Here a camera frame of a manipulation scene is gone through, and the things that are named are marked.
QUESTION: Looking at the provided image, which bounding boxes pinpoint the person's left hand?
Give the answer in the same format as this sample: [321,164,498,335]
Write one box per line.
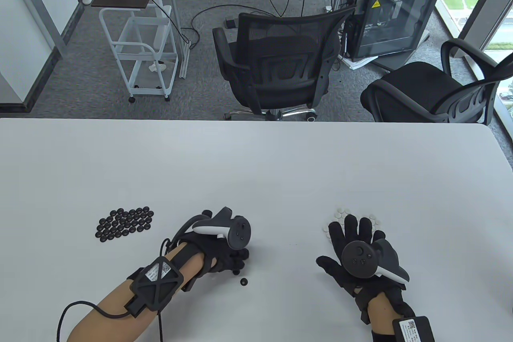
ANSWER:
[176,233,250,291]

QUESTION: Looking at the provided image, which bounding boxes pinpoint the person's right hand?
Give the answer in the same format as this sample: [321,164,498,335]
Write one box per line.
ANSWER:
[316,215,417,324]

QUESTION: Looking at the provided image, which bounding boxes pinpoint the group of white Go stones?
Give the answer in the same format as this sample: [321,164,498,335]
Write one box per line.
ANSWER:
[323,208,381,238]

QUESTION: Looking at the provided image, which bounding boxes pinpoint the group of black Go stones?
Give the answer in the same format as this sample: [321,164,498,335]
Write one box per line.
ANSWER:
[95,208,155,242]

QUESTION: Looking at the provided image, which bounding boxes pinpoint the person's left forearm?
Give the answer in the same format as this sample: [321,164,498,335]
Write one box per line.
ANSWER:
[66,252,209,342]

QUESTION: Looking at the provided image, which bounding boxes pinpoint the black white right hand controller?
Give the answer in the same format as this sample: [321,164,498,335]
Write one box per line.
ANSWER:
[341,240,410,283]

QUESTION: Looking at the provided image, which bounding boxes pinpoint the black white hand controller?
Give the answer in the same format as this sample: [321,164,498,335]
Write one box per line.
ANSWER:
[341,240,410,283]
[192,207,252,250]

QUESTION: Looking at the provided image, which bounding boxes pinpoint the black white left hand controller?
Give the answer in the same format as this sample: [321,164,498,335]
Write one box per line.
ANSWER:
[192,207,252,250]

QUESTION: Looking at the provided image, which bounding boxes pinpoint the black office chair curved armrests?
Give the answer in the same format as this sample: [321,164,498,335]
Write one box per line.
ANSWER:
[360,38,513,124]

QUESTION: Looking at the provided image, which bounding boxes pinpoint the white papers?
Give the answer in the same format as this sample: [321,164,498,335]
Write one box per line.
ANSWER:
[341,55,379,70]

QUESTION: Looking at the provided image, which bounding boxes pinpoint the black mesh office chair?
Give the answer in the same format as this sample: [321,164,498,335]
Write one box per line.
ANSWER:
[212,6,357,122]

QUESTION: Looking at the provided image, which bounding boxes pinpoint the black glass computer tower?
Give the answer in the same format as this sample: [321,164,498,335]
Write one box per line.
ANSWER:
[345,0,443,60]

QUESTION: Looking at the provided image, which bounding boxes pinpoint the white rolling cart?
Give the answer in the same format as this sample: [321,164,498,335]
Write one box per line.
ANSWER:
[99,5,179,103]

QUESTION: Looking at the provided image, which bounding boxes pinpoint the aluminium profile rods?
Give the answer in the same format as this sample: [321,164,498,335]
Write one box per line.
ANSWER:
[162,0,191,78]

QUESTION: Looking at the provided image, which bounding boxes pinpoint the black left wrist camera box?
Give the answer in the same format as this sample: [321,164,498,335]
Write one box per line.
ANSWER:
[129,258,182,311]

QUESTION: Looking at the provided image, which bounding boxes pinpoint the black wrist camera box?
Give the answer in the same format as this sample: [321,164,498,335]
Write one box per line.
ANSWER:
[129,258,182,311]
[393,317,436,342]

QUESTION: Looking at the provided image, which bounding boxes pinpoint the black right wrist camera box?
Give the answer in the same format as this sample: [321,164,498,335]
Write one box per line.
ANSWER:
[393,317,436,342]

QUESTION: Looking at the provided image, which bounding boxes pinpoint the black looped floor cable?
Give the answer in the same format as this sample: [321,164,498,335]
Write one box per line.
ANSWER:
[192,4,277,51]

